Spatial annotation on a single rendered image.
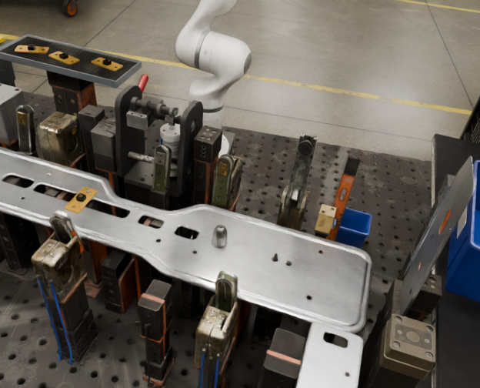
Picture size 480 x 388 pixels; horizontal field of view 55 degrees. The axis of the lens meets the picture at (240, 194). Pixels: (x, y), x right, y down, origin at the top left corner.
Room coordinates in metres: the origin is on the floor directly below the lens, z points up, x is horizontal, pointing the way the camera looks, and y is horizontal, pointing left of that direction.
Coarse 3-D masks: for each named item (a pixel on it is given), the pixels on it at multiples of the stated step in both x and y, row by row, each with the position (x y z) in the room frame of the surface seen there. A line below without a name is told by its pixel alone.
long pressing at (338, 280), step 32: (0, 160) 0.87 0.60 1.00; (32, 160) 0.89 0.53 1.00; (0, 192) 0.76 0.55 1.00; (32, 192) 0.77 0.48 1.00; (96, 224) 0.70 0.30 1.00; (128, 224) 0.71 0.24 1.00; (192, 224) 0.73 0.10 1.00; (224, 224) 0.74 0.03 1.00; (256, 224) 0.76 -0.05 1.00; (160, 256) 0.63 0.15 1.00; (192, 256) 0.64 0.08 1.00; (224, 256) 0.65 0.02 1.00; (256, 256) 0.66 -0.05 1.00; (288, 256) 0.67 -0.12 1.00; (320, 256) 0.68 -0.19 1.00; (352, 256) 0.69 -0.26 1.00; (256, 288) 0.57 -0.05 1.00; (288, 288) 0.58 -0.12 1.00; (320, 288) 0.59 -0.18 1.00; (352, 288) 0.60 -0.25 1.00; (320, 320) 0.52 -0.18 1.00; (352, 320) 0.52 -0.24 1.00
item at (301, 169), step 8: (304, 136) 0.82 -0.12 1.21; (312, 136) 0.81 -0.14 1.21; (304, 144) 0.78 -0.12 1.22; (312, 144) 0.80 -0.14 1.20; (296, 152) 0.80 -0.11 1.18; (304, 152) 0.77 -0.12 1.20; (312, 152) 0.80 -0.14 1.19; (296, 160) 0.80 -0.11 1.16; (304, 160) 0.80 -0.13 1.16; (296, 168) 0.80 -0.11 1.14; (304, 168) 0.80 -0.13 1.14; (296, 176) 0.80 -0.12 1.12; (304, 176) 0.79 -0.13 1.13; (296, 184) 0.80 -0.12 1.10; (304, 184) 0.78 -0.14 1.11; (288, 192) 0.79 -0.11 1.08; (304, 192) 0.80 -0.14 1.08; (288, 200) 0.78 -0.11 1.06
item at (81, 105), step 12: (48, 72) 1.12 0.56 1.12; (60, 84) 1.11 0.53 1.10; (72, 84) 1.10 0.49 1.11; (84, 84) 1.12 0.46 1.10; (60, 96) 1.12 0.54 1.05; (72, 96) 1.11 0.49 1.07; (84, 96) 1.12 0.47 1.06; (60, 108) 1.12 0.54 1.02; (72, 108) 1.11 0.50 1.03; (84, 144) 1.11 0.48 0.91; (84, 156) 1.11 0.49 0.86; (84, 168) 1.11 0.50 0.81
